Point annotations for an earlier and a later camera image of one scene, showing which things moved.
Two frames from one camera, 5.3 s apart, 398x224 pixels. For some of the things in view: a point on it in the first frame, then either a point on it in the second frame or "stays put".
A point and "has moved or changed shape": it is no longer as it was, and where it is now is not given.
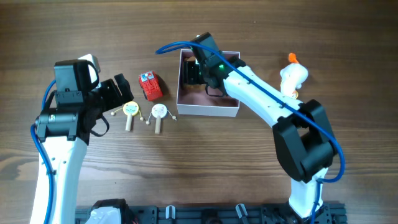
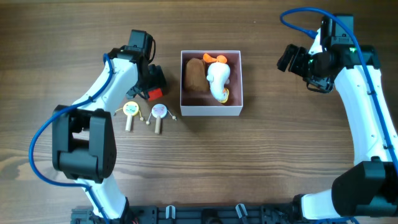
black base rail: [333, 213] stays put
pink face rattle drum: [158, 111] stays put
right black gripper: [188, 78] -> [295, 66]
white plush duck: [292, 76] has moved or changed shape
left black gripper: [115, 99] -> [158, 79]
